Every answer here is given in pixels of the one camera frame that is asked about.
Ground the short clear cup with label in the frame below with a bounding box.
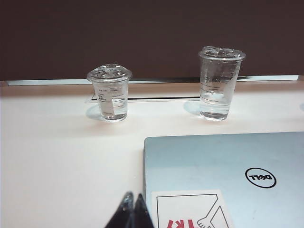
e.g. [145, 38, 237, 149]
[86, 63, 133, 123]

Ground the desk cable slot cover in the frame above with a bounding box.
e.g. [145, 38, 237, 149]
[84, 94, 201, 104]

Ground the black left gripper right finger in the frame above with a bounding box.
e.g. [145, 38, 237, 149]
[133, 192, 155, 228]

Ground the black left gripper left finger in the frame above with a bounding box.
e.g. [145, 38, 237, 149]
[104, 191, 134, 228]

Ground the white red sticker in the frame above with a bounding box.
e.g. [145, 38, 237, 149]
[151, 189, 235, 228]

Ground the brown desk divider panel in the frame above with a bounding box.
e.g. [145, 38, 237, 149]
[0, 0, 304, 82]

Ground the silver Dell laptop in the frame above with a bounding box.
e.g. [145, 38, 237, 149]
[144, 131, 304, 228]

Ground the tall clear cup with logo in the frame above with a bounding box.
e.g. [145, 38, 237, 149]
[198, 45, 247, 122]

